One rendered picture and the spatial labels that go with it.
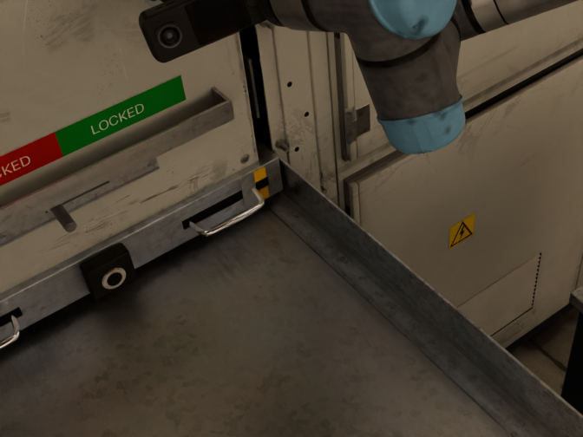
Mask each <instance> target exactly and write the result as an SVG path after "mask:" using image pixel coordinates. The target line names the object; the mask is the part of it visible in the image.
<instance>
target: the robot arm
mask: <svg viewBox="0 0 583 437"><path fill-rule="evenodd" d="M144 1H145V2H146V3H147V4H149V5H150V6H151V7H152V8H150V9H147V10H144V11H142V12H141V13H140V16H139V25H140V28H141V31H142V34H143V35H144V37H145V40H146V42H147V45H148V47H149V49H150V51H151V53H152V55H153V57H154V58H155V59H156V60H157V61H158V62H162V63H165V62H170V61H172V60H173V59H176V58H178V57H180V56H183V55H185V54H188V53H190V52H193V51H195V50H196V49H200V48H202V47H205V46H207V45H208V44H211V43H213V42H217V41H218V40H221V39H223V38H225V37H228V36H231V35H233V34H235V33H237V32H240V31H241V30H243V29H247V28H250V27H252V26H253V25H256V24H258V23H262V22H263V21H265V20H267V21H269V22H270V23H272V24H274V25H276V26H279V27H287V28H289V29H293V30H307V31H320V32H337V33H345V34H347V36H348V37H349V39H350V44H351V46H352V48H353V51H354V54H355V56H356V59H357V63H358V66H359V68H360V70H361V73H362V75H363V78H364V81H365V84H366V87H367V89H368V91H369V94H370V98H371V100H372V102H373V105H374V108H375V110H376V112H377V121H378V122H379V123H380V124H382V127H383V130H384V132H385V134H386V136H387V138H388V140H389V143H390V144H391V145H392V146H393V147H394V148H395V149H396V150H398V151H400V152H402V153H408V154H421V153H431V152H434V151H436V150H439V149H441V148H443V147H445V146H447V145H448V144H450V143H451V142H452V141H454V140H455V139H456V138H457V137H458V136H459V135H460V133H461V132H462V130H463V128H464V125H465V120H466V119H465V114H464V110H463V105H462V103H463V98H462V95H460V93H459V90H458V87H457V82H456V73H457V66H458V59H459V51H460V47H461V41H464V40H467V39H469V38H472V37H475V36H478V35H481V34H484V33H487V32H489V31H491V30H494V29H499V28H501V27H503V26H506V25H509V24H511V23H516V22H519V21H521V20H524V19H526V18H529V17H531V16H536V15H539V14H541V13H544V12H547V11H549V10H553V9H556V8H559V7H561V6H564V5H567V4H569V3H573V2H576V1H579V0H144Z"/></svg>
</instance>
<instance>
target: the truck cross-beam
mask: <svg viewBox="0 0 583 437"><path fill-rule="evenodd" d="M256 146H257V152H258V157H259V161H257V162H255V163H253V164H251V165H250V166H247V167H246V168H244V169H242V170H240V171H238V172H236V173H234V174H232V175H230V176H228V177H226V178H224V179H222V180H220V181H218V182H217V183H215V184H213V185H211V186H209V187H207V188H205V189H203V190H201V191H199V192H197V193H195V194H193V195H191V196H189V197H187V198H186V199H183V200H182V201H180V202H178V203H176V204H174V205H171V206H169V207H168V208H166V209H164V210H162V211H160V212H158V213H156V214H155V215H153V216H151V217H149V218H146V219H144V220H142V221H141V222H139V223H137V224H135V225H132V226H130V227H129V228H127V229H126V230H124V231H122V232H119V233H117V234H115V235H114V236H112V237H110V238H107V239H105V240H103V241H101V242H100V243H98V244H97V245H94V246H92V247H90V248H88V249H87V250H85V251H82V252H80V253H78V254H76V255H74V256H73V257H71V258H69V259H67V260H65V261H63V262H61V263H60V264H57V265H55V266H53V267H51V268H49V269H47V270H46V271H43V272H41V273H39V274H38V275H36V276H34V277H32V278H30V279H28V280H26V281H24V282H22V283H20V284H18V285H16V286H14V287H12V288H10V289H8V290H7V291H5V292H3V293H1V294H0V342H1V341H2V340H3V339H5V338H7V337H9V336H12V335H13V327H12V324H11V321H10V319H9V314H10V313H15V315H16V317H17V320H18V322H19V325H20V330H22V329H25V328H27V327H28V326H30V325H31V324H33V323H36V322H38V321H39V320H41V319H43V318H45V317H46V316H49V315H50V314H52V313H54V312H56V311H58V310H60V309H62V308H63V307H65V306H67V305H69V304H71V303H73V302H74V301H76V300H78V299H80V298H82V297H85V296H86V295H87V294H89V293H90V292H89V290H88V286H87V285H86V282H85V279H84V277H83V274H82V271H81V268H80V264H81V263H83V262H85V261H87V260H89V259H91V258H93V257H95V256H97V255H99V254H100V253H102V252H104V251H106V250H108V249H110V248H112V247H114V246H116V245H118V244H120V243H122V244H124V245H125V247H126V248H127V249H128V250H129V253H130V256H131V258H132V261H133V264H134V268H135V269H136V268H138V267H140V266H142V265H144V264H145V263H147V262H149V261H151V260H153V259H155V258H157V257H158V256H160V255H162V254H164V253H166V252H168V251H170V250H172V249H173V248H175V247H177V246H179V245H181V244H183V243H185V242H186V241H188V240H190V239H192V238H194V237H196V236H198V235H200V234H199V233H198V232H196V231H195V230H193V229H192V228H191V227H189V226H188V225H187V221H188V220H189V219H191V220H192V221H193V222H194V223H195V224H196V225H198V226H199V227H201V228H202V229H205V230H209V229H211V228H213V227H215V226H216V225H218V224H220V223H222V222H224V221H226V220H228V219H229V218H231V217H233V216H235V215H237V214H239V213H241V212H243V211H244V210H245V205H244V200H243V195H242V190H241V184H240V179H242V178H244V177H245V176H247V175H248V174H250V173H253V172H255V171H257V170H259V169H260V168H262V167H265V173H266V177H265V178H263V179H262V180H260V181H258V182H256V187H257V188H258V189H259V190H261V189H263V188H265V187H267V186H268V191H269V197H271V196H272V195H274V194H276V193H277V192H280V191H282V190H283V186H282V179H281V172H280V166H279V159H278V156H277V155H276V154H274V153H273V152H272V151H271V150H270V149H268V148H267V147H266V146H265V145H264V144H262V143H261V142H260V141H259V140H258V141H256ZM269 197H267V198H269ZM267 198H265V199H267Z"/></svg>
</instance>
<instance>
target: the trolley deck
mask: <svg viewBox="0 0 583 437"><path fill-rule="evenodd" d="M135 272H136V275H137V278H136V279H134V280H132V281H131V282H129V283H127V284H124V285H123V286H122V287H120V288H118V289H116V290H113V291H111V292H110V293H108V294H107V295H105V296H103V297H101V298H99V299H94V297H93V296H92V294H91V293H89V294H87V295H86V296H85V297H82V298H80V299H78V300H76V301H74V302H73V303H71V304H69V305H67V306H65V307H63V308H62V309H60V310H58V311H56V312H54V313H52V314H50V315H49V316H46V317H45V318H43V319H41V320H39V321H38V322H36V323H33V324H31V325H30V326H28V327H27V328H25V329H22V330H20V333H21V334H20V336H19V338H18V339H17V340H16V341H14V342H13V343H12V344H10V345H9V346H7V347H5V348H3V349H1V350H0V437H512V436H511V435H510V434H509V433H508V432H507V431H506V430H505V429H503V428H502V427H501V426H500V425H499V424H498V423H497V422H496V421H495V420H494V419H493V418H492V417H491V416H489V415H488V414H487V413H486V412H485V411H484V410H483V409H482V408H481V407H480V406H479V405H478V404H477V403H475V402H474V401H473V400H472V399H471V398H470V397H469V396H468V395H467V394H466V393H465V392H464V391H462V390H461V389H460V388H459V387H458V386H457V385H456V384H455V383H454V382H453V381H452V380H451V379H450V378H448V377H447V376H446V375H445V374H444V373H443V372H442V371H441V370H440V369H439V368H438V367H437V366H436V365H435V364H434V363H433V362H432V361H431V360H430V359H429V358H428V357H427V356H426V355H425V354H424V353H423V352H421V351H420V350H419V349H418V348H417V347H416V346H415V345H414V344H413V343H412V342H411V341H410V340H409V339H407V338H406V337H405V336H404V335H403V334H402V333H401V332H400V331H399V330H398V329H397V328H396V327H395V326H393V325H392V324H391V323H390V322H389V321H388V320H387V319H386V318H385V317H384V316H383V315H382V314H381V313H379V312H378V311H377V310H376V309H375V308H374V307H373V306H372V305H371V304H370V303H369V302H368V301H366V300H365V299H364V298H363V297H362V296H361V295H360V294H359V293H358V292H357V291H356V290H355V289H354V288H352V287H351V286H350V285H349V284H348V283H347V282H346V281H345V280H344V279H343V278H342V277H341V276H340V275H338V274H337V273H336V272H335V271H334V270H333V269H332V268H331V267H330V266H329V265H328V264H327V263H326V262H325V261H324V260H323V259H322V258H321V257H320V256H319V255H318V254H317V253H316V252H315V251H314V250H313V249H311V248H310V247H309V246H308V245H307V244H306V243H305V242H304V241H303V240H302V239H301V238H300V237H299V236H297V235H296V234H295V233H294V232H293V231H292V230H291V229H290V228H289V227H288V226H287V225H286V224H284V223H283V222H282V221H281V220H280V219H279V218H278V217H277V216H276V215H275V214H274V213H273V212H272V211H270V210H269V209H268V208H267V207H266V206H263V207H262V208H261V209H260V210H258V211H256V212H255V213H253V214H251V215H250V216H248V217H246V218H243V219H242V220H240V221H239V222H237V223H235V224H233V225H231V226H229V227H227V228H226V229H224V230H222V231H220V232H217V233H215V234H213V235H211V236H203V235H201V234H200V235H198V236H196V237H194V238H192V239H190V240H188V241H186V242H185V243H183V244H181V245H179V246H177V247H175V248H173V249H172V250H170V251H168V252H166V253H164V254H162V255H160V256H158V257H157V258H155V259H153V260H151V261H149V262H147V263H145V264H144V265H142V266H140V267H138V268H136V269H135Z"/></svg>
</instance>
